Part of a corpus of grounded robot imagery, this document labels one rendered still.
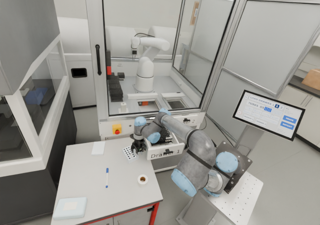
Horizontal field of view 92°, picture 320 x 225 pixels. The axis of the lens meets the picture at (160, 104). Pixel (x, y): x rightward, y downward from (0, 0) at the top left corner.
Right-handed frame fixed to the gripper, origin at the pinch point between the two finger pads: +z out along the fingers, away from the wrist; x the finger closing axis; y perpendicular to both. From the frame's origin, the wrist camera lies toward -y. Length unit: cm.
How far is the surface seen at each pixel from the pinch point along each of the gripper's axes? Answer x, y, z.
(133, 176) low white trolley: -8.8, 12.8, 5.2
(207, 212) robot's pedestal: 39, 54, 38
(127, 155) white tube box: -5.2, -3.5, 2.8
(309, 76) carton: 348, 14, -25
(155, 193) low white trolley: -1.6, 30.9, 5.2
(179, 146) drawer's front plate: 27.3, 16.8, -10.6
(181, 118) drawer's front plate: 52, -9, -10
